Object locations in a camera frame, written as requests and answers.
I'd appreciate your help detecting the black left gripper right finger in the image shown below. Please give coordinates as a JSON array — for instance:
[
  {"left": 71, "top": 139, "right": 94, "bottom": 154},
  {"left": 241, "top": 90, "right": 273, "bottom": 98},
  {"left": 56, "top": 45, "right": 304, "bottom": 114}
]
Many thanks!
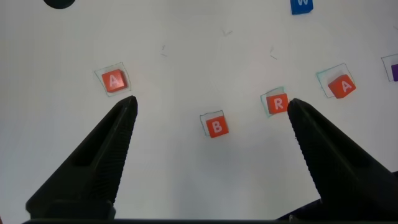
[{"left": 287, "top": 98, "right": 398, "bottom": 220}]

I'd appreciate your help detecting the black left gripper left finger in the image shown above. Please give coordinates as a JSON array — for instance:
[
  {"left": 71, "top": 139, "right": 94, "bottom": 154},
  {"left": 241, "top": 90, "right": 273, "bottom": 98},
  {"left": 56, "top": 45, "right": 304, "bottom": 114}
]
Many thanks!
[{"left": 25, "top": 95, "right": 139, "bottom": 220}]

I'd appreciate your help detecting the orange block letter A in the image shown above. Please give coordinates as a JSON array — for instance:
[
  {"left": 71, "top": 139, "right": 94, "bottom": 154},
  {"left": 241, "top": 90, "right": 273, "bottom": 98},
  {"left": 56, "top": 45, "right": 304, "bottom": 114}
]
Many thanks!
[
  {"left": 327, "top": 73, "right": 357, "bottom": 100},
  {"left": 101, "top": 68, "right": 128, "bottom": 93}
]

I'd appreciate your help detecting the orange block letter R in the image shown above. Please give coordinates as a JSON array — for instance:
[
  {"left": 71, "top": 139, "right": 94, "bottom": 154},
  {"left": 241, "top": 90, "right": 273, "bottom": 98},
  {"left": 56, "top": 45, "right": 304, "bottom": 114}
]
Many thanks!
[{"left": 266, "top": 93, "right": 290, "bottom": 115}]

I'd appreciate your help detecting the orange block letter B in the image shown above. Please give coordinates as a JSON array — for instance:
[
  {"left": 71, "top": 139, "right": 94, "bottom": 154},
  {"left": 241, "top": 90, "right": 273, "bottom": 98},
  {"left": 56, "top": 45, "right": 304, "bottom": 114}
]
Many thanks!
[{"left": 205, "top": 115, "right": 229, "bottom": 139}]

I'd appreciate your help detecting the black table grommet hole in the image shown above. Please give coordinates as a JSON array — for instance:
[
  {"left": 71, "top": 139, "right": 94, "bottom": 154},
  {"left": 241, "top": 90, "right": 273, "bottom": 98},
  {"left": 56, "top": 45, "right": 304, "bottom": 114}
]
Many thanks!
[{"left": 42, "top": 0, "right": 76, "bottom": 10}]

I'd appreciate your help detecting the blue block letter W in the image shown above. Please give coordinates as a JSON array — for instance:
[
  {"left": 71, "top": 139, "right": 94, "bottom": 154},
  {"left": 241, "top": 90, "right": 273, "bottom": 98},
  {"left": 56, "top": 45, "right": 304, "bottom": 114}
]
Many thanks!
[{"left": 290, "top": 0, "right": 314, "bottom": 16}]

